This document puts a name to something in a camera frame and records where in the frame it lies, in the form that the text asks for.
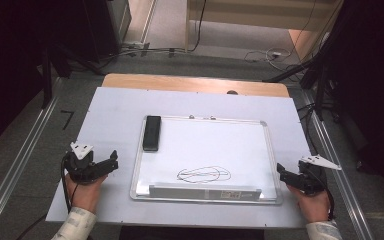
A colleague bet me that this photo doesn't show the black hanging cable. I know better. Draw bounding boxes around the black hanging cable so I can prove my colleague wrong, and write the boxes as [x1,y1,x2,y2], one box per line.
[185,0,208,53]

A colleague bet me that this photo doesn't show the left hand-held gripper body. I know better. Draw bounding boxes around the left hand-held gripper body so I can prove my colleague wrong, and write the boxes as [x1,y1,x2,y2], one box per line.
[62,141,98,184]

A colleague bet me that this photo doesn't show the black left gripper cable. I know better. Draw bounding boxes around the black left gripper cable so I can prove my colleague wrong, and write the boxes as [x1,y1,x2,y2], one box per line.
[60,153,81,214]

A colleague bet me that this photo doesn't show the black metal stand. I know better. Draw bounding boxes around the black metal stand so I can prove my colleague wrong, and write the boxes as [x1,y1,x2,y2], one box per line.
[40,46,54,110]

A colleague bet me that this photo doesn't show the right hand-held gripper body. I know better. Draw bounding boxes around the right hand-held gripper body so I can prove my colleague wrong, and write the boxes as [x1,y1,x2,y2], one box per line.
[295,153,343,196]

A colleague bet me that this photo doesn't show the wooden table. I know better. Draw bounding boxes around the wooden table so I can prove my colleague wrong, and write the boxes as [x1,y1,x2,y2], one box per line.
[101,73,291,99]

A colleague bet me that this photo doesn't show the person's right hand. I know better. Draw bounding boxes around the person's right hand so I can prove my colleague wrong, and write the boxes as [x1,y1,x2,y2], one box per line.
[286,185,331,224]

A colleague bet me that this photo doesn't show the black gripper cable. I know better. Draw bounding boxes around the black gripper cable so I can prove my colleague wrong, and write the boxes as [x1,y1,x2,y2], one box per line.
[60,153,81,214]
[308,168,335,222]

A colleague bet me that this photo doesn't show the black tripod stand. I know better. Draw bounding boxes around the black tripod stand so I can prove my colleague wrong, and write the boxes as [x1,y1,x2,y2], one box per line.
[263,31,343,123]

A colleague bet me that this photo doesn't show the black whiteboard eraser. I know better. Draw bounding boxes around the black whiteboard eraser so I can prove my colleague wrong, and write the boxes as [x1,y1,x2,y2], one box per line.
[142,115,162,153]

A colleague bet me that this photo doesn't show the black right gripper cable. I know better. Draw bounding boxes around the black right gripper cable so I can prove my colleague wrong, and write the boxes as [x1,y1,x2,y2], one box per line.
[308,168,335,222]

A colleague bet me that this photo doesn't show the white coiled cable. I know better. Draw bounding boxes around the white coiled cable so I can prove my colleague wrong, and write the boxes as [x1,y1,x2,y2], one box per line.
[244,47,294,65]

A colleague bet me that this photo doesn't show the grey floor cables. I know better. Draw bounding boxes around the grey floor cables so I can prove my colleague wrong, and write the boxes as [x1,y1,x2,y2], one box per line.
[106,46,187,63]

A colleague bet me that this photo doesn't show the person's left hand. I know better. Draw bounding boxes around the person's left hand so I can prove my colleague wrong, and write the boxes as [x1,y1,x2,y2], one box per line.
[64,173,109,215]

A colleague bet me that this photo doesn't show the silver framed whiteboard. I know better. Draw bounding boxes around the silver framed whiteboard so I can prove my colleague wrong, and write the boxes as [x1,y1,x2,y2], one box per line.
[129,114,284,205]

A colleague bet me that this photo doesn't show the beige wooden cabinet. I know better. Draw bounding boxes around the beige wooden cabinet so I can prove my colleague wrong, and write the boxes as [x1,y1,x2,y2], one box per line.
[184,0,345,62]

